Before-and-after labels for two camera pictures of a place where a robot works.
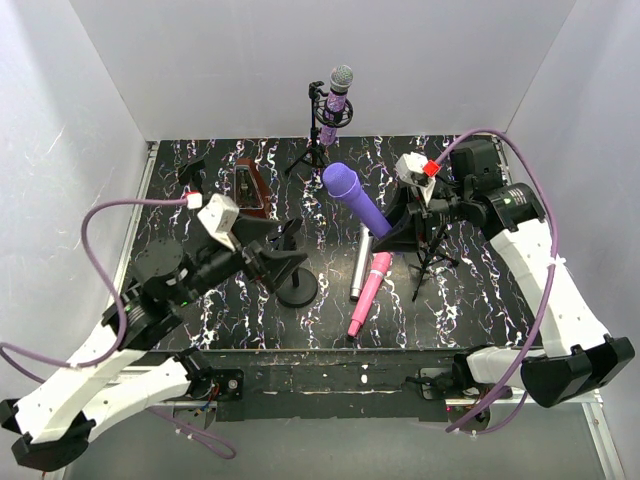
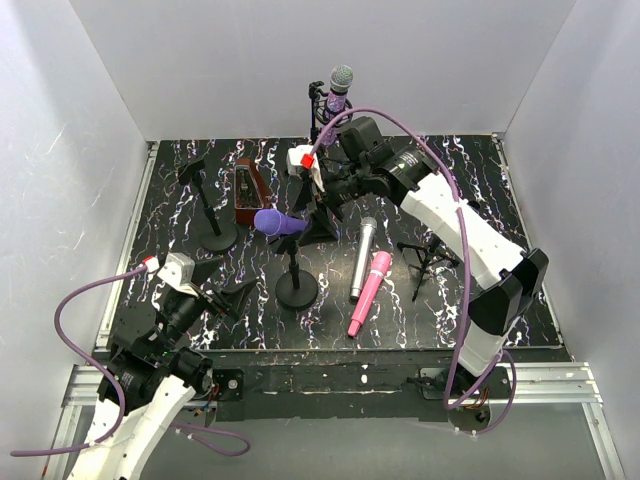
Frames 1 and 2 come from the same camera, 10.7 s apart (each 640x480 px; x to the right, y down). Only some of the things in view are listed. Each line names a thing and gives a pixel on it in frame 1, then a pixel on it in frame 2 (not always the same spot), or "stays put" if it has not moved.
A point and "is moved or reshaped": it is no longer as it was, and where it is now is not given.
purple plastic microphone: (343, 182) is moved or reshaped
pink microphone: (380, 263) stays put
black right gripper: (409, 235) → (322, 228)
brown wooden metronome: (249, 188) stays put
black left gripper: (258, 258) → (211, 298)
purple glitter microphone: (340, 81) stays put
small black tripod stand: (431, 258) stays put
